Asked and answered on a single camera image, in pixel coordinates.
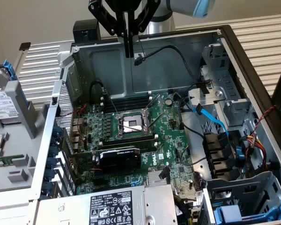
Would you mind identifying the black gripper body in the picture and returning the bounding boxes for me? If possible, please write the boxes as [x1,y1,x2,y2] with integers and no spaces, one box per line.
[100,0,155,18]

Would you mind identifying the blue data wire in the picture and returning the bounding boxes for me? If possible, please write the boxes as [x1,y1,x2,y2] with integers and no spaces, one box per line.
[195,104,246,167]

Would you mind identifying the hard disk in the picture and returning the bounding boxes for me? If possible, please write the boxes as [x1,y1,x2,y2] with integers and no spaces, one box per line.
[0,60,26,125]

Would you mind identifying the grey metal disk bay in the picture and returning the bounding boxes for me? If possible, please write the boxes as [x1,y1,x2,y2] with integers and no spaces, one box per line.
[202,170,281,225]

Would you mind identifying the black box behind case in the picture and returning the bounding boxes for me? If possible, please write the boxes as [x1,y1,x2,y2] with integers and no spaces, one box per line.
[73,19,101,44]

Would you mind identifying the open grey PC case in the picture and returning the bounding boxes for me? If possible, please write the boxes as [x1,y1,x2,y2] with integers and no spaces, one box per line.
[28,24,281,225]

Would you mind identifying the black RAM slot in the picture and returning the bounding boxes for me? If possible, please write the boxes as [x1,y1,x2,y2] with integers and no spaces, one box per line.
[100,91,153,106]
[99,135,158,144]
[140,142,158,151]
[100,97,153,112]

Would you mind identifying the thin metal locking lever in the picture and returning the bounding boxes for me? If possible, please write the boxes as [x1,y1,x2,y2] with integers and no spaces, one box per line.
[104,88,119,116]

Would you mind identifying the open metal socket cover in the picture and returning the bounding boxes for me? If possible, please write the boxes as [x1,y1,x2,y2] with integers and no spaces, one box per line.
[142,93,165,132]

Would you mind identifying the CPU socket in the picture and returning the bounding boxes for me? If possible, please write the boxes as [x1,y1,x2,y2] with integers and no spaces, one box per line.
[116,109,155,141]

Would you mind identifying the green motherboard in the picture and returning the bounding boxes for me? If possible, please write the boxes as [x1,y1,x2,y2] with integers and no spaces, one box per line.
[70,91,203,211]

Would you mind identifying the silver metal drive cage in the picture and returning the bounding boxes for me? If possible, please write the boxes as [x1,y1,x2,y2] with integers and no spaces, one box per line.
[187,38,258,132]

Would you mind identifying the silver rear port block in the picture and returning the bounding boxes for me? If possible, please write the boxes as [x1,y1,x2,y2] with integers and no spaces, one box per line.
[70,117,87,152]

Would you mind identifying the black graphics card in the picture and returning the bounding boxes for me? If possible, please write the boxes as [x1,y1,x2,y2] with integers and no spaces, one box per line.
[67,146,142,175]

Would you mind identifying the grey plastic latch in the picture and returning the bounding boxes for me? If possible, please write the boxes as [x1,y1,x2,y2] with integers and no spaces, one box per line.
[224,98,251,127]

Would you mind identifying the silver finned heatsink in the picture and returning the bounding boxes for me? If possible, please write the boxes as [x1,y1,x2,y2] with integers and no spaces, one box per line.
[147,166,171,187]

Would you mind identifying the grey plastic parts rack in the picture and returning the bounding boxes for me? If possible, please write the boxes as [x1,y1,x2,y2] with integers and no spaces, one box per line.
[0,79,51,194]

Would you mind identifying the green RAM stick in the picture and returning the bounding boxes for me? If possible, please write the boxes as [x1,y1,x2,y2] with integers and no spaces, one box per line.
[0,154,24,167]

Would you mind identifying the silver power supply unit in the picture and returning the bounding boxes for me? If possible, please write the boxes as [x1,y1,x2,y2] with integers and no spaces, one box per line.
[37,184,178,225]

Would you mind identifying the thin black wire red mark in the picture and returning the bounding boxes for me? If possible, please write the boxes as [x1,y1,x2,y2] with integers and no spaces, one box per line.
[137,37,147,61]

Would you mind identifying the black wire with black plug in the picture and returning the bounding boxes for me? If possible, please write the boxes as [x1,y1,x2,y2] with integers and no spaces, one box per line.
[133,45,213,94]

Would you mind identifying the short black wire loop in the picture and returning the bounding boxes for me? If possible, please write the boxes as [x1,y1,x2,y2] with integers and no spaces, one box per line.
[89,81,108,99]

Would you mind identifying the black wire over motherboard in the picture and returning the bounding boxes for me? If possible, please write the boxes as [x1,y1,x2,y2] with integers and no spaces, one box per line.
[177,83,206,138]

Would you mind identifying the red black twisted wire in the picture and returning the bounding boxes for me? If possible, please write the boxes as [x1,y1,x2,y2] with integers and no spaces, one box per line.
[248,105,278,150]

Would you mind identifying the black yellow wire bundle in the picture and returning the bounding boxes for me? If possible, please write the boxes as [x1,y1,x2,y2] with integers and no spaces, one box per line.
[174,194,202,225]

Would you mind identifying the empty blue disk bracket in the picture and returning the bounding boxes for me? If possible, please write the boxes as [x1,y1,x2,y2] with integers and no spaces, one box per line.
[213,195,281,222]

